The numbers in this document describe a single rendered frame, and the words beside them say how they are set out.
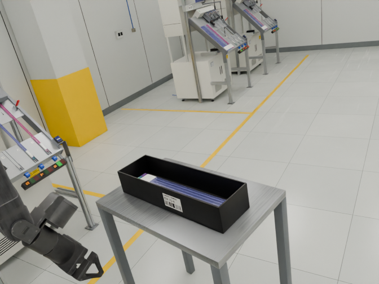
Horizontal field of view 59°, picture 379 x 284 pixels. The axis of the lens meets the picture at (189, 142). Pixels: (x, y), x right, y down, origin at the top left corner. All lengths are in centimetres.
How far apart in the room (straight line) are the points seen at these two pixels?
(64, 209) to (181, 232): 56
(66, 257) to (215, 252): 50
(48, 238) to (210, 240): 58
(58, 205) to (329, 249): 182
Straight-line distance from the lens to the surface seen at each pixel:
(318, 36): 753
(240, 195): 125
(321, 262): 225
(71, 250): 86
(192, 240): 122
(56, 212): 81
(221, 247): 118
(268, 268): 221
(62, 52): 441
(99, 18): 562
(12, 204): 75
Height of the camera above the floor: 159
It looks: 24 degrees down
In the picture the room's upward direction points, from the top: 11 degrees counter-clockwise
